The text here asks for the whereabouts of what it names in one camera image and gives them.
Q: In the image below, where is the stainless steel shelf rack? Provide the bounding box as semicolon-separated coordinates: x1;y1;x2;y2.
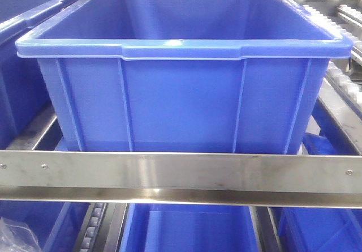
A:
1;106;361;251

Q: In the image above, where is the lower shelf blue bin centre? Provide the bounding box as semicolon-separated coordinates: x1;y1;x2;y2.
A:
119;203;259;251

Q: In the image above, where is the shelf blue bin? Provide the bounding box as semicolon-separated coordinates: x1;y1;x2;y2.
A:
119;203;259;251
272;207;361;251
1;200;89;251

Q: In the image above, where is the lower shelf blue bin right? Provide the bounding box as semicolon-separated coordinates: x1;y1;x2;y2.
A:
272;207;361;251

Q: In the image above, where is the lower shelf blue bin left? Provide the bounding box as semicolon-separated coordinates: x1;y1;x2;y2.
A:
1;200;89;251

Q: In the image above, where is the blue plastic bin centre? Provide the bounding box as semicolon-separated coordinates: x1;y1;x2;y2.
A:
16;0;340;154

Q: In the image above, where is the blue plastic bin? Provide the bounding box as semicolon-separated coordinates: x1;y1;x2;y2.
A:
16;0;340;154
1;0;77;149

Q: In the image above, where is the lower roller track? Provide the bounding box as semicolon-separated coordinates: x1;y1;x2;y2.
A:
79;203;107;252

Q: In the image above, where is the blue plastic bin left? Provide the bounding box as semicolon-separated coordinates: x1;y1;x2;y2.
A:
1;0;77;149

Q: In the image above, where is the grey roller conveyor track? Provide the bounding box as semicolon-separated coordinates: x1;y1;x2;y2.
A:
294;0;362;108

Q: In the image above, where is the clear plastic bag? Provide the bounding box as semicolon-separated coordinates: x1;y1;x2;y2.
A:
1;217;42;251

